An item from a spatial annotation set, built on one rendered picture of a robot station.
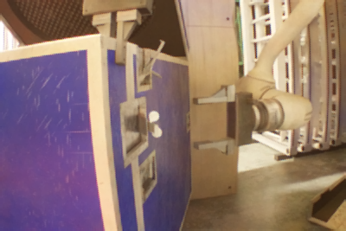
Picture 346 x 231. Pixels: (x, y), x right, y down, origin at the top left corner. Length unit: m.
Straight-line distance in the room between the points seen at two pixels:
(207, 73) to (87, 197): 1.45
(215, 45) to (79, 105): 1.49
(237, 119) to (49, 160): 0.43
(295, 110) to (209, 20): 1.23
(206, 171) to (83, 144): 1.53
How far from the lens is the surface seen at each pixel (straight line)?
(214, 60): 1.85
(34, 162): 0.56
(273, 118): 0.72
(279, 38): 0.84
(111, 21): 0.53
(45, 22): 1.70
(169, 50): 1.56
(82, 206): 0.53
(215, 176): 1.99
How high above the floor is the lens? 0.88
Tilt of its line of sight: 8 degrees down
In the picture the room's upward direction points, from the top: 2 degrees counter-clockwise
